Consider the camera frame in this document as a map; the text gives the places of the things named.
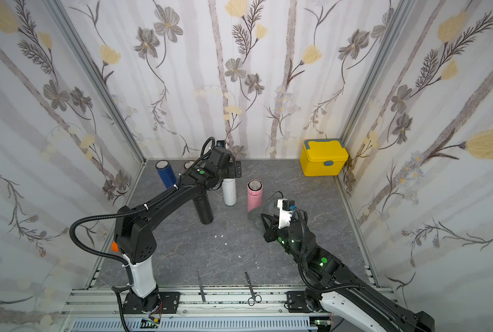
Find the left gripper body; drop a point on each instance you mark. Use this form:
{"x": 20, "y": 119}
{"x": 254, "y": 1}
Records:
{"x": 230, "y": 171}

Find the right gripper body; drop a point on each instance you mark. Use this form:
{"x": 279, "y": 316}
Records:
{"x": 272, "y": 229}

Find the grey cloth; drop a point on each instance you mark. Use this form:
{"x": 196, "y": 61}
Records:
{"x": 269, "y": 207}

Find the white thermos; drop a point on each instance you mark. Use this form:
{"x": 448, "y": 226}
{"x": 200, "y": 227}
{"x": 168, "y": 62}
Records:
{"x": 229, "y": 191}

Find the pink thermos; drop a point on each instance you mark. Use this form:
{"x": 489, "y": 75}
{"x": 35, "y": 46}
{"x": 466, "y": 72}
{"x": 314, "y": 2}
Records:
{"x": 254, "y": 194}

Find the red thermos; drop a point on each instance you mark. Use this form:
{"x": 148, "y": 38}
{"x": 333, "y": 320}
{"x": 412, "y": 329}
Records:
{"x": 188, "y": 164}

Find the black thermos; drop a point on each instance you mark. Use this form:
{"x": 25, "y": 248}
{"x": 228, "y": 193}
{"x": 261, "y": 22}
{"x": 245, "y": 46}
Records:
{"x": 204, "y": 209}

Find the blue thermos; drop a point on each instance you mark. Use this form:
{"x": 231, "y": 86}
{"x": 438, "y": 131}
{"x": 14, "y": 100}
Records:
{"x": 166, "y": 173}

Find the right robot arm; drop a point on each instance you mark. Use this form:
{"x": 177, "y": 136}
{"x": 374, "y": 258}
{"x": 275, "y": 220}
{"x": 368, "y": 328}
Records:
{"x": 332, "y": 287}

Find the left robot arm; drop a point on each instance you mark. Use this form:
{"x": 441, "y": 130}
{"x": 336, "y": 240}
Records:
{"x": 133, "y": 232}

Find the scissors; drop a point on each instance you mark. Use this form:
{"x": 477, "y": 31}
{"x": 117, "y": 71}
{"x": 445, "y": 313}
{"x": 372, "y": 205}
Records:
{"x": 254, "y": 297}

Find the yellow lidded box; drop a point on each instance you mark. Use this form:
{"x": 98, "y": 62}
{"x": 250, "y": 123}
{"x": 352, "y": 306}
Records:
{"x": 323, "y": 157}

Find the metal tweezers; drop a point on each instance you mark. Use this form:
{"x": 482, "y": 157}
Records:
{"x": 201, "y": 287}

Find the orange cap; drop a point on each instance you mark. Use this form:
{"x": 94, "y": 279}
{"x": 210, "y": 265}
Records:
{"x": 114, "y": 247}

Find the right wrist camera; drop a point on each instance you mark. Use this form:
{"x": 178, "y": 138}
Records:
{"x": 286, "y": 208}

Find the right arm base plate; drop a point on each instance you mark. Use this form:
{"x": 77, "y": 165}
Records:
{"x": 298, "y": 302}

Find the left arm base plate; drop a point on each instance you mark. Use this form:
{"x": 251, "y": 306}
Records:
{"x": 167, "y": 302}

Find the aluminium front rail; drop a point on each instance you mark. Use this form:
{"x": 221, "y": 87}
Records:
{"x": 226, "y": 309}

